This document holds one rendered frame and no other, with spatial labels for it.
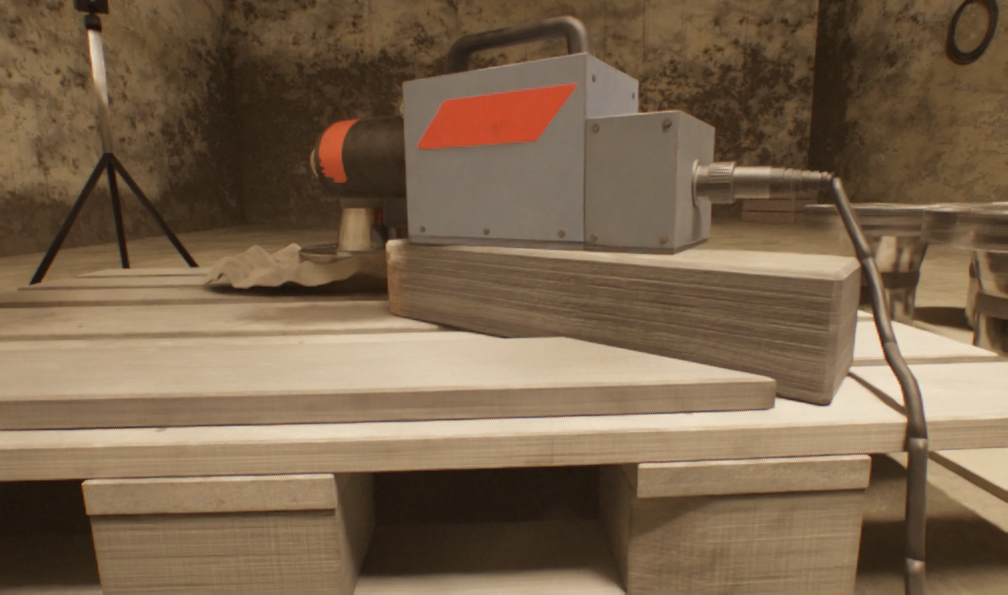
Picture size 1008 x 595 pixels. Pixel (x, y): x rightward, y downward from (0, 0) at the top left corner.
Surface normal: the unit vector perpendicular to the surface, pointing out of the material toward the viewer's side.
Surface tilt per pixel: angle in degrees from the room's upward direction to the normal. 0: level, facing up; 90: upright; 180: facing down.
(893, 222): 90
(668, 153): 90
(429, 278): 90
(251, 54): 90
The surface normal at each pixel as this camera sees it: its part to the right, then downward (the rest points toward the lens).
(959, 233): -0.99, 0.04
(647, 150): -0.53, 0.15
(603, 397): 0.04, 0.16
